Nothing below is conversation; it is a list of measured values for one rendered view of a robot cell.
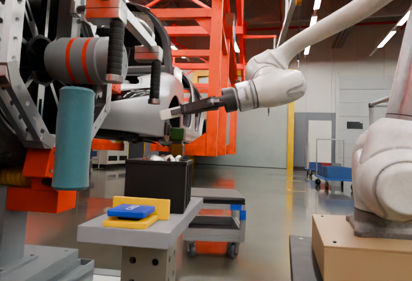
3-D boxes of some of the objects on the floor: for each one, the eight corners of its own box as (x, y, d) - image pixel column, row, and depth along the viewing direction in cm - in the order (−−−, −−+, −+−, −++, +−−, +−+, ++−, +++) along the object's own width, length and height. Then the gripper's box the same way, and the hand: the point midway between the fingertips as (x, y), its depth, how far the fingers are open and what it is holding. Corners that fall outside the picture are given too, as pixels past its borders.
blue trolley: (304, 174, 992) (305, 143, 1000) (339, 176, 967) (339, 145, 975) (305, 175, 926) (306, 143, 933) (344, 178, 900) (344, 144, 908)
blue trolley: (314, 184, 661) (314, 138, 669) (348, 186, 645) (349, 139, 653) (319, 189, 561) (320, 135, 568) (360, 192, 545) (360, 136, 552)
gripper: (232, 90, 103) (161, 107, 103) (233, 81, 90) (152, 100, 90) (237, 112, 102) (166, 129, 103) (240, 107, 89) (158, 126, 90)
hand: (171, 113), depth 96 cm, fingers closed
